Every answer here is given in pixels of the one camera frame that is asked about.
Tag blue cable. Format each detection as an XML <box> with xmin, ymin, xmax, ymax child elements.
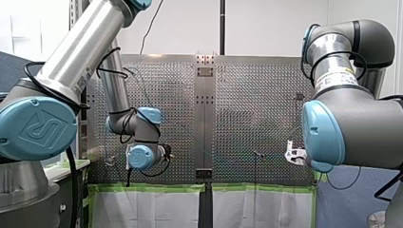
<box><xmin>127</xmin><ymin>66</ymin><xmax>305</xmax><ymax>160</ymax></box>

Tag black pole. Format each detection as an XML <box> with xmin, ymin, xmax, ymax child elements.
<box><xmin>219</xmin><ymin>0</ymin><xmax>227</xmax><ymax>56</ymax></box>

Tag grey board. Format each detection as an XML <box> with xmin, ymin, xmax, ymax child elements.
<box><xmin>316</xmin><ymin>164</ymin><xmax>403</xmax><ymax>228</ymax></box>

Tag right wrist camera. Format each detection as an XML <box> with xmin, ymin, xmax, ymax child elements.
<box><xmin>284</xmin><ymin>140</ymin><xmax>309</xmax><ymax>166</ymax></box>

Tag thin black wire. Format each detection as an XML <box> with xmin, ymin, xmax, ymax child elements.
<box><xmin>139</xmin><ymin>0</ymin><xmax>165</xmax><ymax>55</ymax></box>

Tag thick black cable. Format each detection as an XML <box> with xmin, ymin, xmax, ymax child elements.
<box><xmin>65</xmin><ymin>146</ymin><xmax>81</xmax><ymax>228</ymax></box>

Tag aluminium frame post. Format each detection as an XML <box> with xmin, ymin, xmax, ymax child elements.
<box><xmin>68</xmin><ymin>0</ymin><xmax>89</xmax><ymax>160</ymax></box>

